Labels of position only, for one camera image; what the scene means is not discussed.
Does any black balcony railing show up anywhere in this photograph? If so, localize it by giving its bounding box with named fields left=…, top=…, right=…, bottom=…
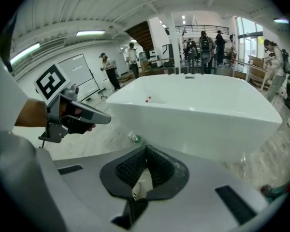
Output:
left=174, top=24, right=231, bottom=37

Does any clear green bottle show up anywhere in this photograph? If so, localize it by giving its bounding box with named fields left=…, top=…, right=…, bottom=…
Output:
left=129, top=134, right=144, bottom=146

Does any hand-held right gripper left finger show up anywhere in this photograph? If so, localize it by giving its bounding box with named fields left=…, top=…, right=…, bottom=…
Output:
left=53, top=144, right=148, bottom=232

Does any light wooden table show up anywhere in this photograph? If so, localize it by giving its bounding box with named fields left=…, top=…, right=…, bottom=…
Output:
left=233, top=54, right=274, bottom=92

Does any person's left hand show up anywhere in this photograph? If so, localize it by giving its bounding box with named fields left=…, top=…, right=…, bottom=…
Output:
left=59, top=100, right=97, bottom=135

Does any teal and red vacuum cleaner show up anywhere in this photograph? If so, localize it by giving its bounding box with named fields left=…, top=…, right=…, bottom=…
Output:
left=260, top=181, right=290, bottom=203

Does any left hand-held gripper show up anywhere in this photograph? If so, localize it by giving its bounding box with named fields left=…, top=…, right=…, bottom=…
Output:
left=33, top=63, right=112, bottom=144

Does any brown wooden staircase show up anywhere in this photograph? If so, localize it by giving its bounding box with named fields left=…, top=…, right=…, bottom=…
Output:
left=124, top=20, right=154, bottom=53

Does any person's left forearm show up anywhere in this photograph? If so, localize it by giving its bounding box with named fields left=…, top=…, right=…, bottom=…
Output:
left=14, top=99, right=49, bottom=128

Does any whiteboard on black stand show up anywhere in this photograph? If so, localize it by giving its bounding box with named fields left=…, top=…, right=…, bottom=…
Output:
left=58, top=53, right=107, bottom=99

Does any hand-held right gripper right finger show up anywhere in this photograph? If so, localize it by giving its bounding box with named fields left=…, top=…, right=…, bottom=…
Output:
left=134, top=144, right=269, bottom=232

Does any white bathtub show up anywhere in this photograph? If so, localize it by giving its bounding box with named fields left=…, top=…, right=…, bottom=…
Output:
left=105, top=73, right=284, bottom=163

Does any ceiling light strip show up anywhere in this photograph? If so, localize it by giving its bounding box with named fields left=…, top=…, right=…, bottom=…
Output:
left=75, top=29, right=106, bottom=37
left=10, top=42, right=41, bottom=66

